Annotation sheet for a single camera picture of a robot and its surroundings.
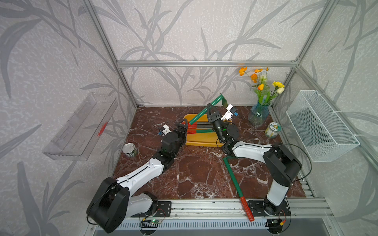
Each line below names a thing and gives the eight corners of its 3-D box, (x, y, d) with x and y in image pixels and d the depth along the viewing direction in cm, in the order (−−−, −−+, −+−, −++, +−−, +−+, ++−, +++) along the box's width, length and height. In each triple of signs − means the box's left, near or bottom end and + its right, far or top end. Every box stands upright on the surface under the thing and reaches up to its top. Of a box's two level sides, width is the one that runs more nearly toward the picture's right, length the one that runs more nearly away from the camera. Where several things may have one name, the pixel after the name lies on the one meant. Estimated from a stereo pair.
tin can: (124, 157, 94) (120, 153, 89) (128, 147, 99) (124, 142, 94) (135, 157, 94) (132, 153, 89) (138, 147, 99) (135, 142, 94)
